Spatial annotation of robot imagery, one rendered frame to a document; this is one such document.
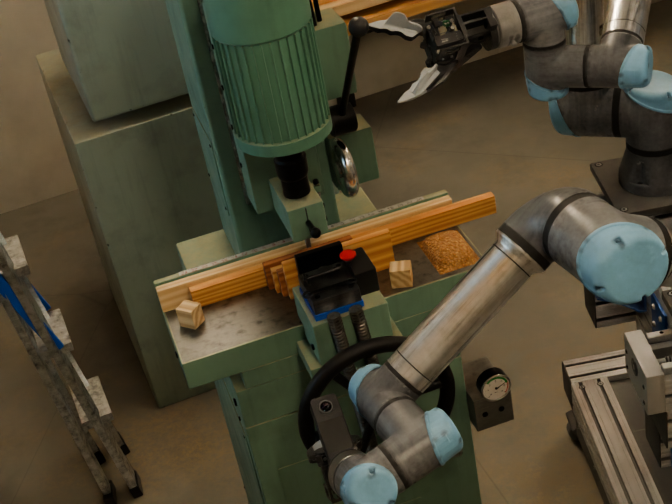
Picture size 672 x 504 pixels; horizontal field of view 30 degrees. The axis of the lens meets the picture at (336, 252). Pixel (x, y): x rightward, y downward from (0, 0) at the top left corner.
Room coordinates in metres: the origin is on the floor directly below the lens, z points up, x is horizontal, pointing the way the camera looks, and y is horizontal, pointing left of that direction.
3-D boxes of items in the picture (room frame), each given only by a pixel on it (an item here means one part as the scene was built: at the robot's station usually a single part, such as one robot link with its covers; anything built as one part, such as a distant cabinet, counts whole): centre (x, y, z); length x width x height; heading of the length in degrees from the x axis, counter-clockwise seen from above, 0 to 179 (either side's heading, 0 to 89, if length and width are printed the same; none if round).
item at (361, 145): (2.22, -0.07, 1.02); 0.09 x 0.07 x 0.12; 102
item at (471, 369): (1.92, -0.24, 0.58); 0.12 x 0.08 x 0.08; 12
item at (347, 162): (2.16, -0.05, 1.02); 0.12 x 0.03 x 0.12; 12
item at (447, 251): (1.97, -0.21, 0.91); 0.12 x 0.09 x 0.03; 12
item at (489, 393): (1.85, -0.25, 0.65); 0.06 x 0.04 x 0.08; 102
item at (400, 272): (1.90, -0.11, 0.92); 0.04 x 0.03 x 0.04; 80
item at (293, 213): (2.03, 0.05, 1.03); 0.14 x 0.07 x 0.09; 12
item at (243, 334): (1.90, 0.03, 0.87); 0.61 x 0.30 x 0.06; 102
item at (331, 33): (2.25, -0.06, 1.22); 0.09 x 0.08 x 0.15; 12
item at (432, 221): (2.02, -0.02, 0.92); 0.62 x 0.02 x 0.04; 102
